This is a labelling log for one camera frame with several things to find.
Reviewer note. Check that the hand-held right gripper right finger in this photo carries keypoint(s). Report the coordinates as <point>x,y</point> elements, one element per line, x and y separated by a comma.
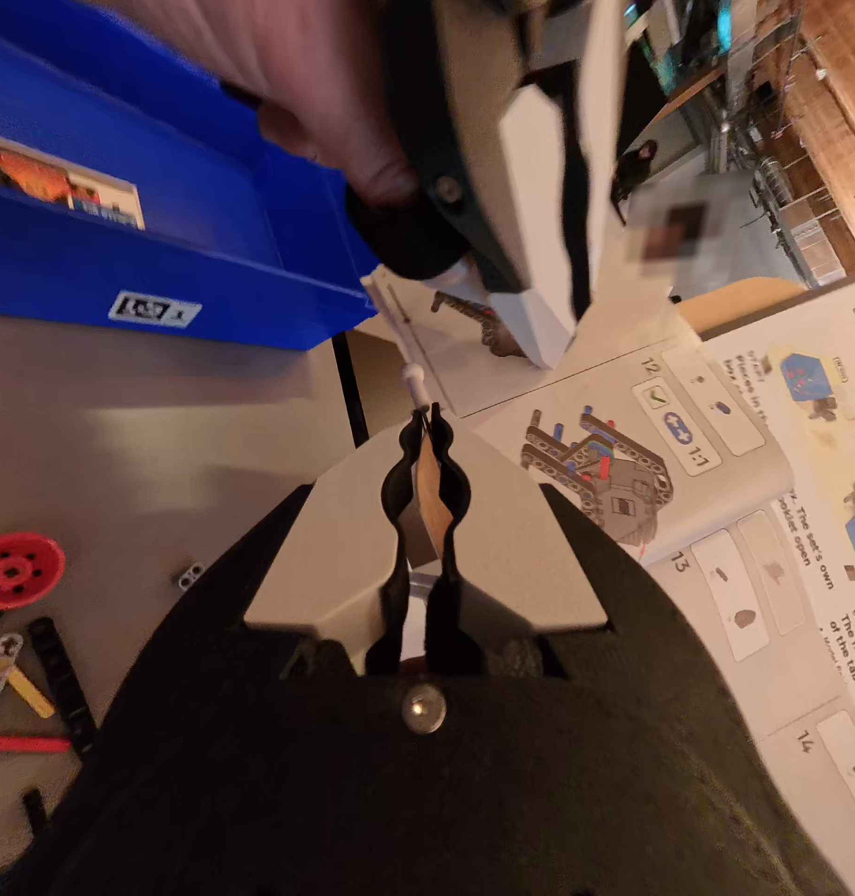
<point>532,560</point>

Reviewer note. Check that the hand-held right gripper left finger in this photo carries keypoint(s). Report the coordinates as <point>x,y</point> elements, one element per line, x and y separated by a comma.
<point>315,560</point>

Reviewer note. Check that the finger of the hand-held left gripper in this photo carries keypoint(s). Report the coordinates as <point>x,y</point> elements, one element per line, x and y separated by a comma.
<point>606,105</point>
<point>536,210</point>

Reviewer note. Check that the instruction booklet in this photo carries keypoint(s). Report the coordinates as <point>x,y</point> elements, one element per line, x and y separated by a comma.
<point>714,490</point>

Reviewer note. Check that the grey desk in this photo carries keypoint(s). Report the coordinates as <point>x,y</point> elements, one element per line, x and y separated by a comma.
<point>154,455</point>

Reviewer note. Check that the person's left hand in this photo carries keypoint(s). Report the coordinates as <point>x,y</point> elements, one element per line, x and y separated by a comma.
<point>294,70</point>

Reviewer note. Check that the small grey toy beam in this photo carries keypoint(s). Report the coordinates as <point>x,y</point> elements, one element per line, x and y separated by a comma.
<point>189,575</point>

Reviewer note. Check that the pile of toy brick pieces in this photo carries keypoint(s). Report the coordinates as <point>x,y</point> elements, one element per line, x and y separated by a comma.
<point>63,679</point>

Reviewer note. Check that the red toy wheel rim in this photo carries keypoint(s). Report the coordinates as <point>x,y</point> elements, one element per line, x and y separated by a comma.
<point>14,570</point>

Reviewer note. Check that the yellow toy axle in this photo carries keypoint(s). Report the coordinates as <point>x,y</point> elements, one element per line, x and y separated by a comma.
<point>28,689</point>

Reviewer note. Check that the printed instruction sheet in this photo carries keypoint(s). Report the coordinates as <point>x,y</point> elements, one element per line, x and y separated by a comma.
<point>819,420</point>

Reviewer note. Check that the blue plastic bin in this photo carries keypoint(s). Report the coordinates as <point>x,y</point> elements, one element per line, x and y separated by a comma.
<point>189,266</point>

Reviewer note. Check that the red toy axle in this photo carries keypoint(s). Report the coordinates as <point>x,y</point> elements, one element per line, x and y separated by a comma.
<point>21,743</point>

